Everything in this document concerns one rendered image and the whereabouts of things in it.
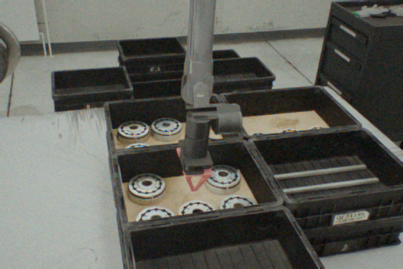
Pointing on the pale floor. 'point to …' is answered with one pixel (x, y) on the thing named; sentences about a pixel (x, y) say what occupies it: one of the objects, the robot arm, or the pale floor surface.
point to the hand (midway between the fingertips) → (191, 180)
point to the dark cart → (365, 63)
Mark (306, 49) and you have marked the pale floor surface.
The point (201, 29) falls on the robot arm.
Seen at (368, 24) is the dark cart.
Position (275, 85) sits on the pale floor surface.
